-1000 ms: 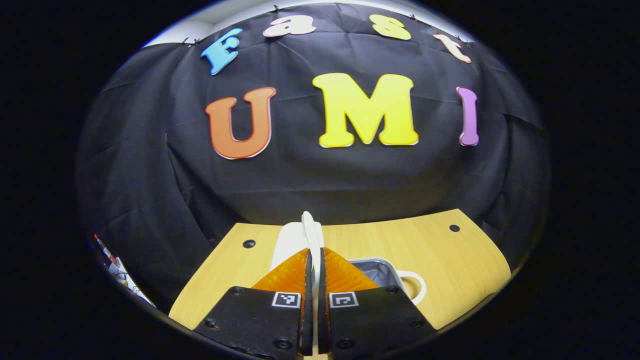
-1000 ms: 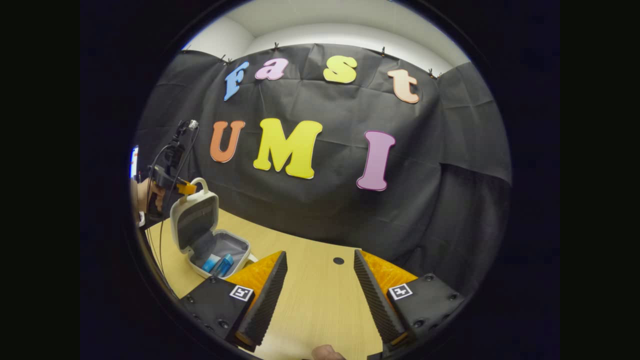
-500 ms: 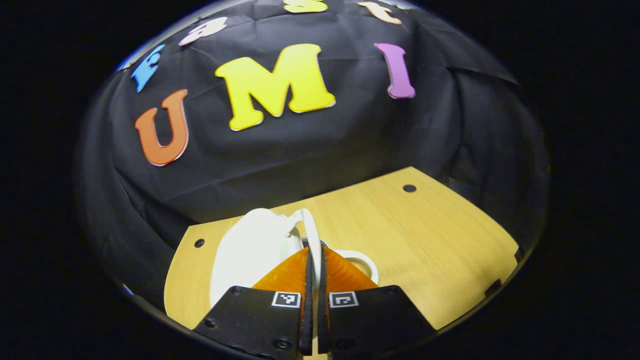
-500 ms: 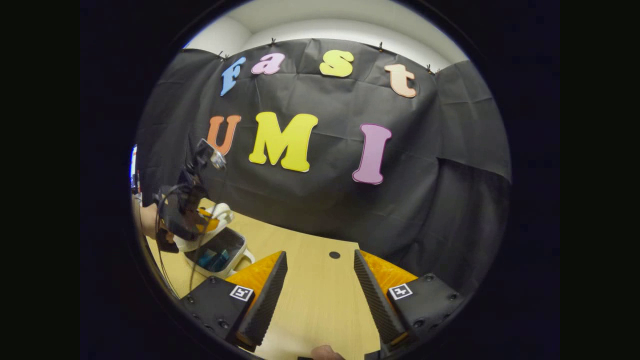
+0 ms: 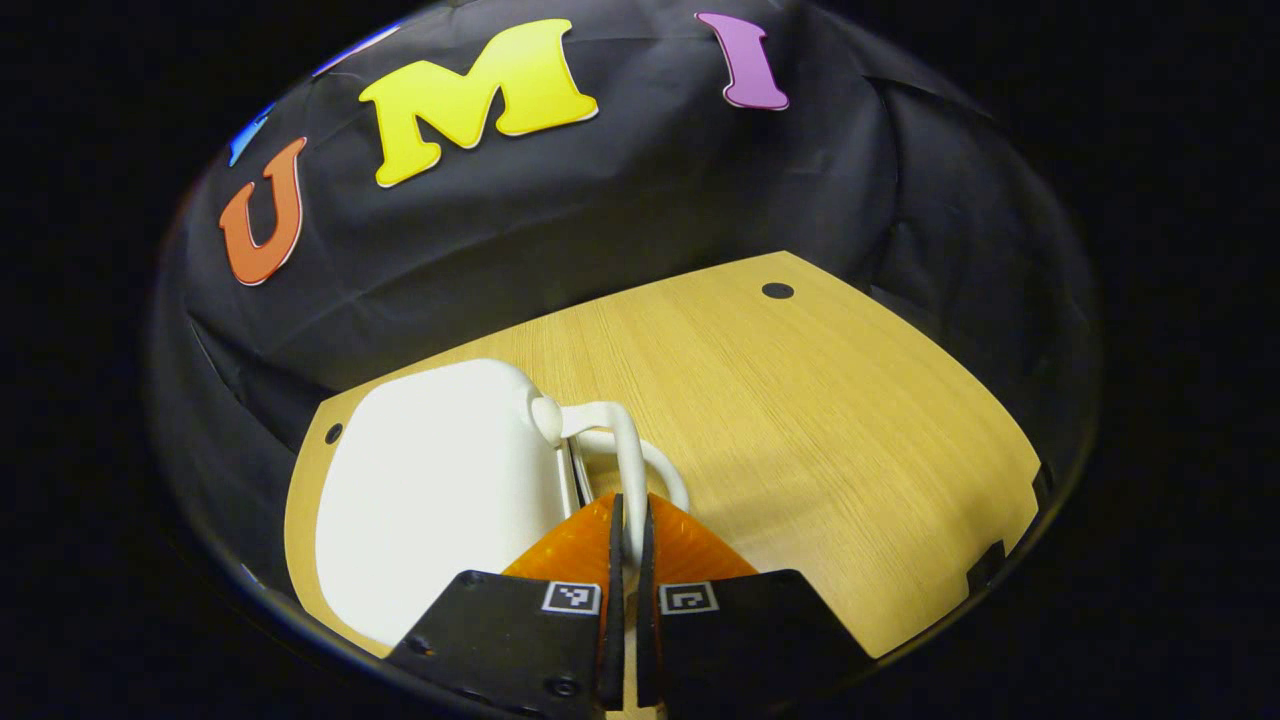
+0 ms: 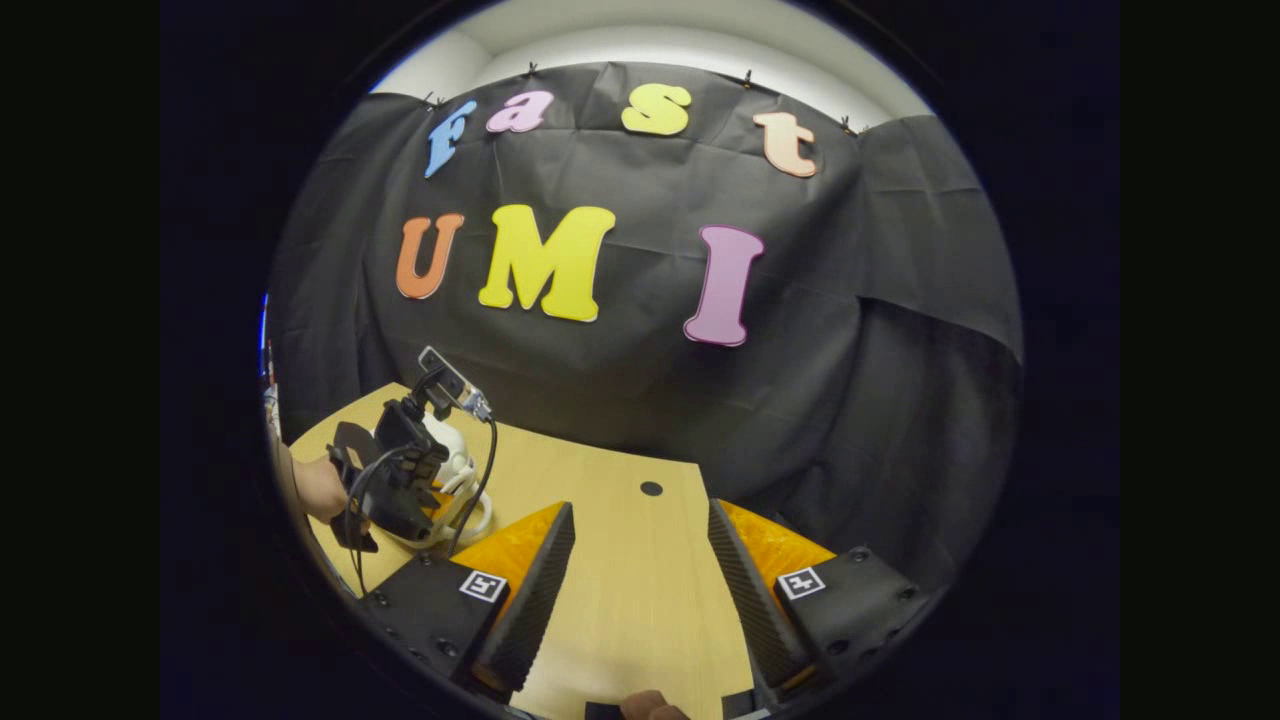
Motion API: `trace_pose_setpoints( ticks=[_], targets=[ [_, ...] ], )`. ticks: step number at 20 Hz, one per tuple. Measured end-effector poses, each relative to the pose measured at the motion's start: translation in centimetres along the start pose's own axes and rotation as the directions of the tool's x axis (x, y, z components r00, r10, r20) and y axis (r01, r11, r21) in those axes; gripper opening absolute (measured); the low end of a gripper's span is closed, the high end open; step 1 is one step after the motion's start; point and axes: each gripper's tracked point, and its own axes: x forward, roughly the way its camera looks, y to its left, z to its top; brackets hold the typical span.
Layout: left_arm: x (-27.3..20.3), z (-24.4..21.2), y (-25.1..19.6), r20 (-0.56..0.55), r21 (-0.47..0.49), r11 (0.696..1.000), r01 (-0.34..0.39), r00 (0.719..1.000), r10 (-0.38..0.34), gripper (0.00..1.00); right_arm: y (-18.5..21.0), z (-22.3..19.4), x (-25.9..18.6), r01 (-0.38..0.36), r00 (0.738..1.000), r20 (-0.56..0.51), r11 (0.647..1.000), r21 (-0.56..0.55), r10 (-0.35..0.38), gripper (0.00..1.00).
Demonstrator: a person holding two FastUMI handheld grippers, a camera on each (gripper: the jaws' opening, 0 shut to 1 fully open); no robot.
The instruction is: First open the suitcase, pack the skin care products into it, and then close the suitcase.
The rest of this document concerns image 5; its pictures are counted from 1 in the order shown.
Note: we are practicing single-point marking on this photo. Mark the black backdrop cloth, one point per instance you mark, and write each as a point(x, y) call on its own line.
point(650, 200)

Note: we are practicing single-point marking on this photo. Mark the white suitcase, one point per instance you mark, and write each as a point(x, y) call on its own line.
point(440, 480)

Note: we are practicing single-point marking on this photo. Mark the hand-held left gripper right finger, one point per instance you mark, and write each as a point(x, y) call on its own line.
point(750, 630)

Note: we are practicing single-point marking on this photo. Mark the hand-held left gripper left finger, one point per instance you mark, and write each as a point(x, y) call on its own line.
point(520, 640)

